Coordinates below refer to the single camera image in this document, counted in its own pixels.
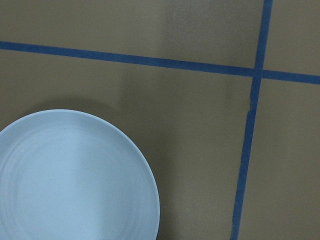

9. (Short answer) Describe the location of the blue plate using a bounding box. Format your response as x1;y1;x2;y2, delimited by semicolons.
0;109;160;240

